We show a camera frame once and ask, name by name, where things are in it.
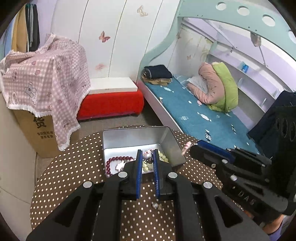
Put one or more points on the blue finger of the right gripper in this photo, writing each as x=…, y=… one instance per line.
x=210, y=159
x=217, y=150

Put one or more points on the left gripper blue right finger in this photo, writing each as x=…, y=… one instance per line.
x=159, y=175

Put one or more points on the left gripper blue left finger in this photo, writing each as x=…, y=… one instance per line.
x=131, y=186

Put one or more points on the pink silver charm cluster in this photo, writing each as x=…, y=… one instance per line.
x=120, y=166

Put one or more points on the grey metal tin box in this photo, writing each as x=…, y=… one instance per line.
x=122, y=144

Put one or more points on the right human hand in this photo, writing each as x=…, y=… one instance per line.
x=275, y=229

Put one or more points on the blue patterned bed mattress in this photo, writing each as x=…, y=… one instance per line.
x=194, y=118

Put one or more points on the dark hanging garment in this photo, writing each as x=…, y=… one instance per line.
x=264, y=133

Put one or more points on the brown polka dot tablecloth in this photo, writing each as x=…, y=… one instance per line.
x=73, y=201

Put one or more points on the pink folded quilt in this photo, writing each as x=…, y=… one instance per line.
x=215, y=85

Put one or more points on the green folded quilt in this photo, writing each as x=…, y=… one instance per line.
x=230, y=99

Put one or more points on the white pillow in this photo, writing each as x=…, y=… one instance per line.
x=199, y=82

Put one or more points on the blue tissue pack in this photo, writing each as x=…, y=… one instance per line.
x=245, y=68

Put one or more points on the red upholstered bench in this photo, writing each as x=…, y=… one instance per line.
x=111, y=104

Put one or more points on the tan folded clothes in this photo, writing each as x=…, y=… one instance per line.
x=160, y=81

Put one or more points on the brown cardboard box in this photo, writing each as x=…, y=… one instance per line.
x=48, y=135

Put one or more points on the dark navy folded clothes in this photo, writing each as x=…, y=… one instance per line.
x=157, y=72

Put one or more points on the pink checkered cloth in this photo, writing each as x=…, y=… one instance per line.
x=53, y=80

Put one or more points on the white wardrobe doors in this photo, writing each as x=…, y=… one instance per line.
x=115, y=34

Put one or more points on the hanging clothes row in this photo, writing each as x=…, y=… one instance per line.
x=25, y=34

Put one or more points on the teal bunk bed frame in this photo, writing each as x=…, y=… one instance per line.
x=260, y=34

